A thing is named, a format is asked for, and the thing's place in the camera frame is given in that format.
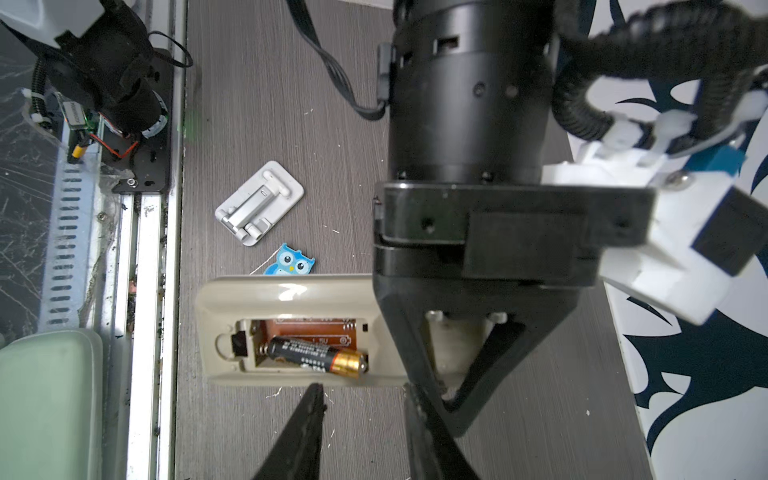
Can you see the brown AA battery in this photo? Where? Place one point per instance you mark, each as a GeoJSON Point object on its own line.
{"type": "Point", "coordinates": [315, 356]}

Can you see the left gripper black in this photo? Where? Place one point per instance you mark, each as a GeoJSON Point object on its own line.
{"type": "Point", "coordinates": [469, 91]}

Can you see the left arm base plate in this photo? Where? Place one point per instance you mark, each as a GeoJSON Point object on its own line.
{"type": "Point", "coordinates": [136, 157]}

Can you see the white phone stand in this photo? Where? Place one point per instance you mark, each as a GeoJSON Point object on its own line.
{"type": "Point", "coordinates": [259, 203]}

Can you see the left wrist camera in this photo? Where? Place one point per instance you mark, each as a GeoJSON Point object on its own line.
{"type": "Point", "coordinates": [703, 230]}

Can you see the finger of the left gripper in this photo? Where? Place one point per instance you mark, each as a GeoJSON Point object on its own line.
{"type": "Point", "coordinates": [458, 341]}

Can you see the white remote control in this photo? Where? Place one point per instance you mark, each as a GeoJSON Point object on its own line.
{"type": "Point", "coordinates": [238, 315]}

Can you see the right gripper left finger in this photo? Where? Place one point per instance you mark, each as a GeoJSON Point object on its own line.
{"type": "Point", "coordinates": [297, 451]}

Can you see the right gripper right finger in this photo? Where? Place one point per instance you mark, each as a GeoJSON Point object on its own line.
{"type": "Point", "coordinates": [432, 451]}

